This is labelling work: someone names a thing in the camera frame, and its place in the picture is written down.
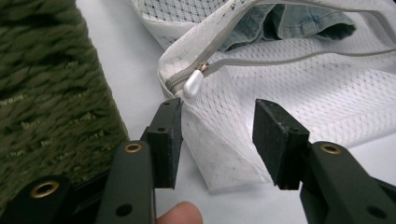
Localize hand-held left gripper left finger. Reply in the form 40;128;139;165
139;97;185;189

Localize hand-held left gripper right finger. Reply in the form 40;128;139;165
251;98;311;190

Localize white mesh laundry bag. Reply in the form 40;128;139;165
130;0;396;192

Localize light blue denim jeans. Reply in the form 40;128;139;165
221;2;358;52

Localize green woven basket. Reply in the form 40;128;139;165
0;0;131;216

